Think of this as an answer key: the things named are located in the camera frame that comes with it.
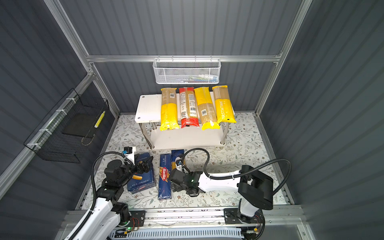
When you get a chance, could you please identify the yellow clear spaghetti bag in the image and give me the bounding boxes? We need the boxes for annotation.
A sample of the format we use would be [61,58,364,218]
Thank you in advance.
[160,88,180,131]

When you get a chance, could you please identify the yellow Pastatime spaghetti bag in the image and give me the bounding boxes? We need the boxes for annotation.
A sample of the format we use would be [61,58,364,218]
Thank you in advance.
[213,86,236,123]

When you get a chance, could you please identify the blue Barilla spaghetti box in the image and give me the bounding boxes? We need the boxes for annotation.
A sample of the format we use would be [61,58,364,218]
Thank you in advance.
[158,154,172,200]

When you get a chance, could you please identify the blue Barilla pasta box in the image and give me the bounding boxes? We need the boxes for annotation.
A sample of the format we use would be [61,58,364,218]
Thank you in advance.
[127,152,156,193]

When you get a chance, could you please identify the black wire basket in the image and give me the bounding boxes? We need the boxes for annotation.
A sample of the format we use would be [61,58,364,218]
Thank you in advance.
[24,90,109,164]

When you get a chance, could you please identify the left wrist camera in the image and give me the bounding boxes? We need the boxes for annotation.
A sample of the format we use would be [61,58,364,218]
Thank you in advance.
[123,147,136,165]

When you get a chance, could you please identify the blue yellow spaghetti bag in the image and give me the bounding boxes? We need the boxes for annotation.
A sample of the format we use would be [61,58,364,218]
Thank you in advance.
[171,150,185,172]

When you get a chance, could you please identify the white wire mesh basket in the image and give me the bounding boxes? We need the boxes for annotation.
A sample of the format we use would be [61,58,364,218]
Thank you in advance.
[153,59,222,85]

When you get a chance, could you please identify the red yellow spaghetti bag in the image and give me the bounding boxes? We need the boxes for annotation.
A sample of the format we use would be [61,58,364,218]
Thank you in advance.
[179,87,200,128]

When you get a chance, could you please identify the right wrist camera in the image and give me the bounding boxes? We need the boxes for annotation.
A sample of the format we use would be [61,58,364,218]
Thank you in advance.
[175,157,184,172]

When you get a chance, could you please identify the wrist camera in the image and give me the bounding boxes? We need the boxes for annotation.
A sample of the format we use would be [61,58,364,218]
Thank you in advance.
[175,157,184,172]
[123,147,136,165]

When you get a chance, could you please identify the white two-tier shelf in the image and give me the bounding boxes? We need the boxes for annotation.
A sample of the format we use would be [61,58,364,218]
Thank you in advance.
[135,94,230,150]

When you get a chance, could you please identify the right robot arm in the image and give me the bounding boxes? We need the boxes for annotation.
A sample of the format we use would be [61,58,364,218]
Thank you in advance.
[169,148,292,223]

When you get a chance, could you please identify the yellow brush in basket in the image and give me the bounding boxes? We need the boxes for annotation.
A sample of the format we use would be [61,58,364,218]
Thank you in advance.
[94,111,106,129]

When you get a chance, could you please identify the yellow barcode spaghetti bag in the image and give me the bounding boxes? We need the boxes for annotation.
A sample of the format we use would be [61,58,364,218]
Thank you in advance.
[194,87,220,131]

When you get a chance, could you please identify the items in white basket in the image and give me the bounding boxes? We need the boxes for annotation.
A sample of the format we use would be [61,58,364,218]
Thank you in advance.
[176,74,219,84]

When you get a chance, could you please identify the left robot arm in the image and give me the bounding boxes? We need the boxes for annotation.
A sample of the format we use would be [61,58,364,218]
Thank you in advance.
[65,152,153,240]

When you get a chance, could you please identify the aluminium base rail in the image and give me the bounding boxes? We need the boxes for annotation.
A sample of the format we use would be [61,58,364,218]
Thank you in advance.
[130,205,307,230]

